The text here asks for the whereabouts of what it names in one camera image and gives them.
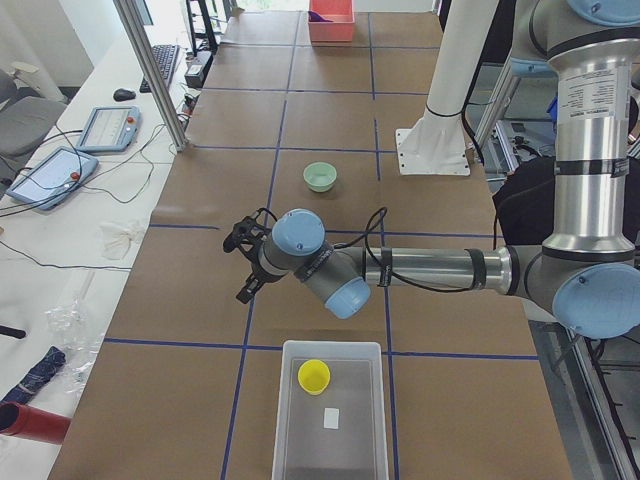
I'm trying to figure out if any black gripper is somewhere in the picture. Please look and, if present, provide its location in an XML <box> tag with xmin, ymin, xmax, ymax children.
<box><xmin>236</xmin><ymin>240</ymin><xmax>280</xmax><ymax>303</ymax></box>

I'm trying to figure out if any yellow plastic cup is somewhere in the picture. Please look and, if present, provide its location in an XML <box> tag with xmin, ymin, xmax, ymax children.
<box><xmin>297</xmin><ymin>359</ymin><xmax>331</xmax><ymax>396</ymax></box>

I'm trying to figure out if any mint green bowl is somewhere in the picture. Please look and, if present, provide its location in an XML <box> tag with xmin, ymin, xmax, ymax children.
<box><xmin>303</xmin><ymin>162</ymin><xmax>337</xmax><ymax>193</ymax></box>

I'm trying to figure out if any purple cloth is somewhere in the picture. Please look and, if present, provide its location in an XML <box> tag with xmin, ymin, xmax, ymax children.
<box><xmin>308</xmin><ymin>10</ymin><xmax>334</xmax><ymax>23</ymax></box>

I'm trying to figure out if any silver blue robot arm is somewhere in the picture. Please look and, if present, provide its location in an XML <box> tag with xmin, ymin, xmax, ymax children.
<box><xmin>223</xmin><ymin>1</ymin><xmax>639</xmax><ymax>339</ymax></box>

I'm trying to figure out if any clear plastic storage box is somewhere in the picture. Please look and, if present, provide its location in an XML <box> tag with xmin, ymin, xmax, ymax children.
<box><xmin>271</xmin><ymin>340</ymin><xmax>389</xmax><ymax>479</ymax></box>

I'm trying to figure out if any black box device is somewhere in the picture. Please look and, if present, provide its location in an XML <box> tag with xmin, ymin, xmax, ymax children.
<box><xmin>184</xmin><ymin>51</ymin><xmax>213</xmax><ymax>89</ymax></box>

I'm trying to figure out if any crumpled white tissue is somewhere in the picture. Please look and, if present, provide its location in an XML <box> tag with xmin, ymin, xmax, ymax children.
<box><xmin>100</xmin><ymin>220</ymin><xmax>145</xmax><ymax>260</ymax></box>

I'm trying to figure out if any crumpled clear plastic wrap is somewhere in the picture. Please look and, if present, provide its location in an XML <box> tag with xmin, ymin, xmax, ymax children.
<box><xmin>45</xmin><ymin>300</ymin><xmax>106</xmax><ymax>395</ymax></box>

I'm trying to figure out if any far teach pendant tablet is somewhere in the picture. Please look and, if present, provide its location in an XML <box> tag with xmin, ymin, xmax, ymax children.
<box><xmin>75</xmin><ymin>106</ymin><xmax>141</xmax><ymax>153</ymax></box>

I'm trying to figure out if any teach pendant tablet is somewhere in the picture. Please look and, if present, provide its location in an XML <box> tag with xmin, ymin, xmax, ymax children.
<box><xmin>6</xmin><ymin>147</ymin><xmax>99</xmax><ymax>211</ymax></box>
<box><xmin>75</xmin><ymin>106</ymin><xmax>141</xmax><ymax>153</ymax></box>

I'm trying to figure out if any near teach pendant tablet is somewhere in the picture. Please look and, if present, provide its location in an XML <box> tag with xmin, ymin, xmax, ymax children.
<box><xmin>6</xmin><ymin>147</ymin><xmax>99</xmax><ymax>211</ymax></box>

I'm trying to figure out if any folded dark blue umbrella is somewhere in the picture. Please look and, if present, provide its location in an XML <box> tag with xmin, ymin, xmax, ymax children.
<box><xmin>1</xmin><ymin>346</ymin><xmax>66</xmax><ymax>405</ymax></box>

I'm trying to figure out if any black computer mouse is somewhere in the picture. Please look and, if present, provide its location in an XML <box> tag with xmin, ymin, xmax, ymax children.
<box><xmin>113</xmin><ymin>88</ymin><xmax>136</xmax><ymax>102</ymax></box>

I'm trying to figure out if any black keyboard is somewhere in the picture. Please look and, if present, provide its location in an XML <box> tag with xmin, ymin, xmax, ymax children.
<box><xmin>151</xmin><ymin>44</ymin><xmax>181</xmax><ymax>88</ymax></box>

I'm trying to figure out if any pink plastic bin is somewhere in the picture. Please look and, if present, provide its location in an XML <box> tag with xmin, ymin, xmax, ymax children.
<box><xmin>307</xmin><ymin>0</ymin><xmax>355</xmax><ymax>43</ymax></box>

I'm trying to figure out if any red cylinder bottle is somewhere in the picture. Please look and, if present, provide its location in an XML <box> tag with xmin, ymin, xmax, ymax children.
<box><xmin>1</xmin><ymin>402</ymin><xmax>71</xmax><ymax>445</ymax></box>

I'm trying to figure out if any grey office chair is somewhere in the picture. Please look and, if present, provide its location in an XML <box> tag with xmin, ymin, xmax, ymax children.
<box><xmin>1</xmin><ymin>71</ymin><xmax>66</xmax><ymax>190</ymax></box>

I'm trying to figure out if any seated person in black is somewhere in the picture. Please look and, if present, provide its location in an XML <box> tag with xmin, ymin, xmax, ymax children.
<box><xmin>493</xmin><ymin>156</ymin><xmax>639</xmax><ymax>245</ymax></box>

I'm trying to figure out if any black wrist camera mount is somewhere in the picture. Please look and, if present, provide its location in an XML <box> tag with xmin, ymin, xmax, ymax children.
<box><xmin>223</xmin><ymin>207</ymin><xmax>272</xmax><ymax>262</ymax></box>

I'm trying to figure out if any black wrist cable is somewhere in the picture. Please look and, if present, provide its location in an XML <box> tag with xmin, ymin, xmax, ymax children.
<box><xmin>334</xmin><ymin>206</ymin><xmax>389</xmax><ymax>251</ymax></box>

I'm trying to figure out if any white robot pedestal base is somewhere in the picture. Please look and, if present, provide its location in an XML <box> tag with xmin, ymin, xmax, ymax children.
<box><xmin>396</xmin><ymin>0</ymin><xmax>499</xmax><ymax>176</ymax></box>

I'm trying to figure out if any aluminium frame post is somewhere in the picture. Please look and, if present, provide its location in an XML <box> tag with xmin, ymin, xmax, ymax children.
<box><xmin>113</xmin><ymin>0</ymin><xmax>188</xmax><ymax>152</ymax></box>

